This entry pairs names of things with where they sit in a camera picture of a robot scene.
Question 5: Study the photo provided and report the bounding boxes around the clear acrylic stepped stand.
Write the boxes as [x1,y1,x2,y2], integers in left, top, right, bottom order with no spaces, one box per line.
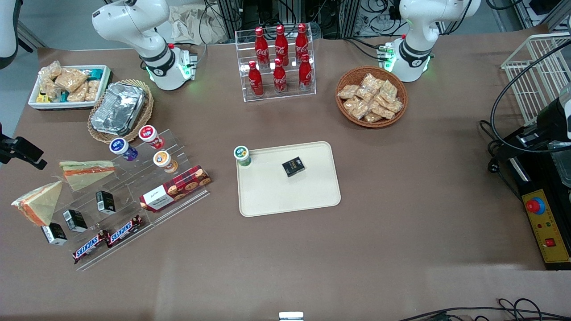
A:
[28,128,211,272]

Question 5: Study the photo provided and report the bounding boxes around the small black gold-print box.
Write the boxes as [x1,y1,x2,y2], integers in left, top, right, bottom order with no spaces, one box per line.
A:
[281,156,306,178]

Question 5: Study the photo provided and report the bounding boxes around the white rectangular snack tray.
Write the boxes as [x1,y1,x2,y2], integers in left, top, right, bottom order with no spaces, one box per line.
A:
[28,65,112,111]

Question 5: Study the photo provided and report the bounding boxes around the clear acrylic bottle rack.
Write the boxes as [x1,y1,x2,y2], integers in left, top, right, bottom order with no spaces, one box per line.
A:
[235,27,317,103]

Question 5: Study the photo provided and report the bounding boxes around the silver foil container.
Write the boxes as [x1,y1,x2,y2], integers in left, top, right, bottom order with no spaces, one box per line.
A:
[90,82,148,137]

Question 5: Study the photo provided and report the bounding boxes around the red tartan cookie box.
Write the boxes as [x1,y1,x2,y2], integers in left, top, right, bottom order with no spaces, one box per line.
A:
[139,165,212,213]

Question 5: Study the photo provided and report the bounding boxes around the round brown wicker basket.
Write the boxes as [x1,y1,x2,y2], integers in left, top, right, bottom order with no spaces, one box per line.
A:
[335,66,409,129]

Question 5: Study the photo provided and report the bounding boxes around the red lid cup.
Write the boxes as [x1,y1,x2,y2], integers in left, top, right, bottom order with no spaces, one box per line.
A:
[138,125,165,150]

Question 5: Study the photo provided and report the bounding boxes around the beige plastic tray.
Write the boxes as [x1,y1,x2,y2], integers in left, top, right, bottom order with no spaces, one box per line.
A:
[236,141,342,218]

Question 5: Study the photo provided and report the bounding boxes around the black camera device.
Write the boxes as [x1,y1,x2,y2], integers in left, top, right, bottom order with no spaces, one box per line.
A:
[492,83,571,164]

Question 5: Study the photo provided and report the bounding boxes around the black looping cable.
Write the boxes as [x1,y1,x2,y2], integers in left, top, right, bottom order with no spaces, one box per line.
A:
[490,40,571,154]

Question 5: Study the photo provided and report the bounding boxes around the black base box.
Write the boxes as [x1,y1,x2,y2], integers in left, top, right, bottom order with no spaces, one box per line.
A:
[506,154,571,271]

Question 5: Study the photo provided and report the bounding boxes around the purple lid cup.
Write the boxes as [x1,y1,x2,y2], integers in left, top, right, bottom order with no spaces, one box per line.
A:
[109,138,139,162]

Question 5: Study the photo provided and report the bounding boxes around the black floor cables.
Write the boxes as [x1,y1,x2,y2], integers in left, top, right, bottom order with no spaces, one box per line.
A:
[397,297,571,321]

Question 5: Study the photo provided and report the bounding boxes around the Snickers chocolate bar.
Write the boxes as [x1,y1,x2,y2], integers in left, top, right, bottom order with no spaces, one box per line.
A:
[105,215,144,248]
[72,230,110,265]

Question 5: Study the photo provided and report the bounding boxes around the small black white-label box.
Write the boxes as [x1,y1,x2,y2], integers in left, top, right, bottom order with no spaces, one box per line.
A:
[95,190,117,215]
[41,222,68,247]
[62,209,88,234]

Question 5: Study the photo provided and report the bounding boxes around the black cable with plug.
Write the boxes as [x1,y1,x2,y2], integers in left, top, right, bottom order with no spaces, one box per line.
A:
[479,119,523,202]

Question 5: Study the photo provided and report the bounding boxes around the oval light wicker basket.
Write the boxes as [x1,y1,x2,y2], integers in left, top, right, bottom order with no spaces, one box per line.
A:
[87,79,155,144]

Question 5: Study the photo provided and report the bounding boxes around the orange lid cup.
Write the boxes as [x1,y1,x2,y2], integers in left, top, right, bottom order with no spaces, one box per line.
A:
[153,150,178,174]

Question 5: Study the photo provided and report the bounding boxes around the white wire basket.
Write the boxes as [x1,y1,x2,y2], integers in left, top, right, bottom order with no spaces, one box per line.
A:
[501,32,571,127]

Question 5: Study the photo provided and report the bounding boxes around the red cola bottle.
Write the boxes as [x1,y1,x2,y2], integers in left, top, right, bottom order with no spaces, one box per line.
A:
[298,53,314,92]
[274,25,290,66]
[272,58,288,95]
[248,61,265,98]
[254,27,270,68]
[295,23,310,63]

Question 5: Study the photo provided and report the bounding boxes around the green lid cup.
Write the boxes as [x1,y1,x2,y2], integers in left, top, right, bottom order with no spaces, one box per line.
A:
[233,145,252,168]

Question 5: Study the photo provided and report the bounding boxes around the black aluminium frame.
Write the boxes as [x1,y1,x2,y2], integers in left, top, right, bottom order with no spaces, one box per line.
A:
[217,0,364,40]

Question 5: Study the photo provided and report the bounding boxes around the yellow emergency stop panel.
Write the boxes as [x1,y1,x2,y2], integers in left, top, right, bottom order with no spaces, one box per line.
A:
[521,189,571,264]

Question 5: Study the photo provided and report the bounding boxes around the triangle sandwich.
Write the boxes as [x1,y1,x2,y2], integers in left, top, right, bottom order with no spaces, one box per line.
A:
[11,181,63,227]
[59,160,116,192]

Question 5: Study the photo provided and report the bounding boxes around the grey diagonal metal bar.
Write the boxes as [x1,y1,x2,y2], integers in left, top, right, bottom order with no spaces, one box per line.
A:
[16,20,48,51]

